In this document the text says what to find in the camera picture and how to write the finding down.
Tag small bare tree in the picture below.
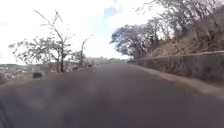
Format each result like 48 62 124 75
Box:
77 33 95 68

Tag grey asphalt road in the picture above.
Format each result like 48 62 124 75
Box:
0 62 224 128

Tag row of bare trees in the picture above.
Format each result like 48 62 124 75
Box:
109 0 224 60

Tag large bare tree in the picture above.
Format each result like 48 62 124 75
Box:
8 9 77 74

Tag brown dirt slope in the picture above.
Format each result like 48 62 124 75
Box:
145 16 224 58

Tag pale dirt verge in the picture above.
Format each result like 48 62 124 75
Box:
132 63 224 102

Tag rough stone wall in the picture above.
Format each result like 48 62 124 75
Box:
126 50 224 84

